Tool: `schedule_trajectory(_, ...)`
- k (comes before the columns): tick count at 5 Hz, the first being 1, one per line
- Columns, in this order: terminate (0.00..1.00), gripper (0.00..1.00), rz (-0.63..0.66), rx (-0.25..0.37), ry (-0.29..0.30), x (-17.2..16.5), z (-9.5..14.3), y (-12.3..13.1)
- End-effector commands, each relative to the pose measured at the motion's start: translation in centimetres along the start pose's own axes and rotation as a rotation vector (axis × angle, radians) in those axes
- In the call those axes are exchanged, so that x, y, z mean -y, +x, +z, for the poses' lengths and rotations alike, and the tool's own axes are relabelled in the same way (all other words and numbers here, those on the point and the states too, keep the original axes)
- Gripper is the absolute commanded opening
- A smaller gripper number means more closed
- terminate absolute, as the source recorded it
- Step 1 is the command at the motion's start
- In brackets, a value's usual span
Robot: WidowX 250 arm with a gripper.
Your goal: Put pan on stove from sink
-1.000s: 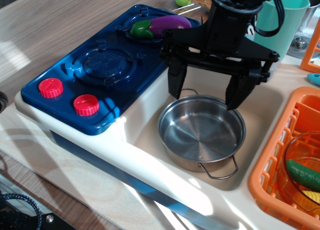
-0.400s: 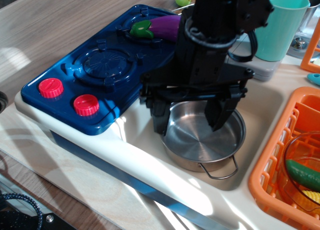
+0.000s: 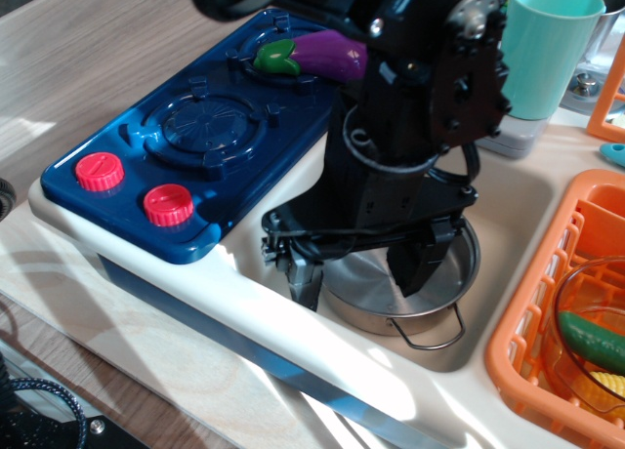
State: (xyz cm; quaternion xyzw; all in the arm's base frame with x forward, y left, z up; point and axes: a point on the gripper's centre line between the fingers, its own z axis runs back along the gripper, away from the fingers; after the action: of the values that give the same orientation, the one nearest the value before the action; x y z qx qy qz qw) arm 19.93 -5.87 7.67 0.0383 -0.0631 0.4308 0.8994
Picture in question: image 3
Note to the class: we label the transparent orange bowl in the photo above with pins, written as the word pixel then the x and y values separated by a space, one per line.
pixel 595 291

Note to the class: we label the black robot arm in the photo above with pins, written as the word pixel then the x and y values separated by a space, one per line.
pixel 438 58

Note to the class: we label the red stove knob right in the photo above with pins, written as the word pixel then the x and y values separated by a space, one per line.
pixel 168 205

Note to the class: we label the red stove knob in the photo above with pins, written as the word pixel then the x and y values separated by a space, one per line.
pixel 168 205
pixel 99 171

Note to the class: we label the teal utensil handle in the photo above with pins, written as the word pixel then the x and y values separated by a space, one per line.
pixel 614 152

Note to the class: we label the cream toy sink unit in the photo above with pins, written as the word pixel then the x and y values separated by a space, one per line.
pixel 535 218

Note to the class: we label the green toy cucumber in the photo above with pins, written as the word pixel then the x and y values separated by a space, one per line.
pixel 592 342

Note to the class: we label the blue toy stove top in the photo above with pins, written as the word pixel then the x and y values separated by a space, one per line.
pixel 221 128

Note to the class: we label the orange frame stand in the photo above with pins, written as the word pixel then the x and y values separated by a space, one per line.
pixel 598 125

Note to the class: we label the steel pot with lid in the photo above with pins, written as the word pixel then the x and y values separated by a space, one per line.
pixel 587 82

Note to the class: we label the yellow toy corn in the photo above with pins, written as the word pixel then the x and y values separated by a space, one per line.
pixel 601 393

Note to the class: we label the grey toy faucet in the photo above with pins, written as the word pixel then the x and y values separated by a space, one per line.
pixel 517 137

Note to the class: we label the teal plastic cup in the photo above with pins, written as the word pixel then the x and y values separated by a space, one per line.
pixel 542 44

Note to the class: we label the purple toy eggplant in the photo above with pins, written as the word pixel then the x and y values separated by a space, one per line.
pixel 326 53

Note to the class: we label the red stove knob left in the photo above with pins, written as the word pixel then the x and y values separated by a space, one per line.
pixel 99 171

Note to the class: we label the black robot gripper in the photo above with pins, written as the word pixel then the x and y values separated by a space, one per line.
pixel 380 187

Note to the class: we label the orange dish rack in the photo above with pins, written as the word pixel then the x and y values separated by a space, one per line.
pixel 547 322

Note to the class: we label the stainless steel pan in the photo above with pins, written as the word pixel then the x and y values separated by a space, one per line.
pixel 362 290

